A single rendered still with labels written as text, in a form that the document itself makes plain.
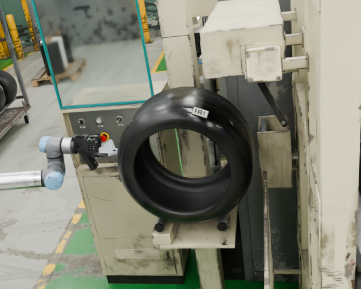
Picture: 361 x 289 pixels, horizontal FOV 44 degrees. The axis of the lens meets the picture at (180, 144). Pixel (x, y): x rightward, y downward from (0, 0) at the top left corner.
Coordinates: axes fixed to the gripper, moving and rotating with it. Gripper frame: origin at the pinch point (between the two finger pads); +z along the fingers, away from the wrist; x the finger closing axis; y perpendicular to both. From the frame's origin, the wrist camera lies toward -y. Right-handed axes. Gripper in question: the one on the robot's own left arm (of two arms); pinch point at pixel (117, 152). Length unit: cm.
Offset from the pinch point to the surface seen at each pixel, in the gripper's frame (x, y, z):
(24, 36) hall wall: 854, -145, -500
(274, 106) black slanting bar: 20, 17, 67
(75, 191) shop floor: 174, -136, -105
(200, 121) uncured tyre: -11.6, 21.7, 38.2
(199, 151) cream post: 26.0, -10.5, 32.9
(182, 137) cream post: 26.1, -3.2, 24.7
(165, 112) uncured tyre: -10.2, 24.2, 24.4
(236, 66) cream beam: -36, 51, 52
